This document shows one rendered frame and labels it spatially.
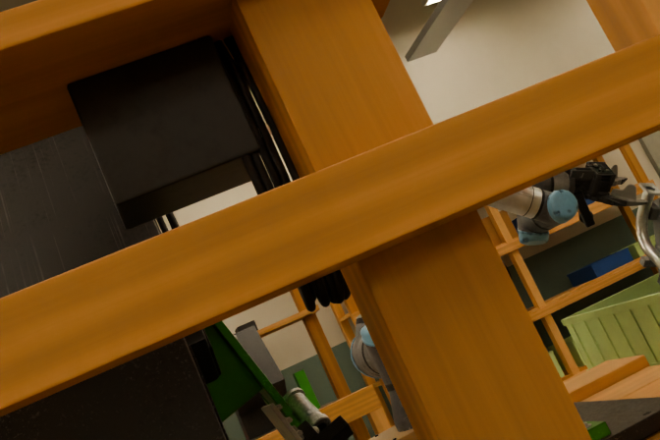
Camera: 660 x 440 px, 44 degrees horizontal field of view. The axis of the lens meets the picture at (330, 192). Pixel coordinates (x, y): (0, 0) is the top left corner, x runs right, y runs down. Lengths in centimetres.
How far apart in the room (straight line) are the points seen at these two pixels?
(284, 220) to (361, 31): 24
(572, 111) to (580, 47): 787
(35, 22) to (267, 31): 23
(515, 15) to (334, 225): 787
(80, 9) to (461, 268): 45
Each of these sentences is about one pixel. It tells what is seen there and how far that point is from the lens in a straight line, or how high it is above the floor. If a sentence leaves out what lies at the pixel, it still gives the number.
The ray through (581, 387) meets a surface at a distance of 148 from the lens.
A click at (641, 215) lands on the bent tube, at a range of 233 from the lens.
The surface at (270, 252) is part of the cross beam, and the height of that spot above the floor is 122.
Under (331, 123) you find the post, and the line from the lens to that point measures 85.
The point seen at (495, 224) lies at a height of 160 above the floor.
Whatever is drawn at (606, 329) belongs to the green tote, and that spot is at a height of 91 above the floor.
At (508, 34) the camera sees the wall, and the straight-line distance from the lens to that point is 844.
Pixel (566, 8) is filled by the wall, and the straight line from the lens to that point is 889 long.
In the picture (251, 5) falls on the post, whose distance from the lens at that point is 89.
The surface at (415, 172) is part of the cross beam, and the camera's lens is 79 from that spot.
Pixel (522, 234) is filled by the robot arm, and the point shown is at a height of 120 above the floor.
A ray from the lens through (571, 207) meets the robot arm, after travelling 199.
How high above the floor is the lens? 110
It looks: 11 degrees up
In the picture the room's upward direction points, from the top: 25 degrees counter-clockwise
